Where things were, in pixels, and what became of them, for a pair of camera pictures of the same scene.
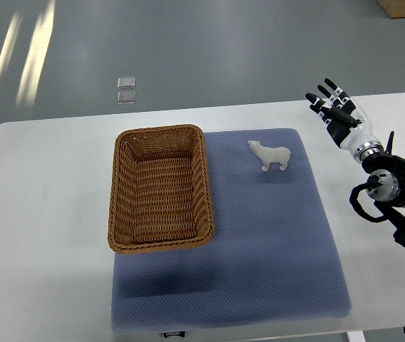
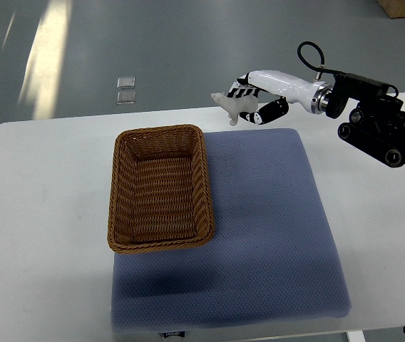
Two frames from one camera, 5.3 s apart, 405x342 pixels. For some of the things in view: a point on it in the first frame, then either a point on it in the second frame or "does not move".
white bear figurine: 278,154 -> 232,107
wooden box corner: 402,8 does not move
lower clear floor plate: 127,97 does not move
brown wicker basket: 160,194 does not move
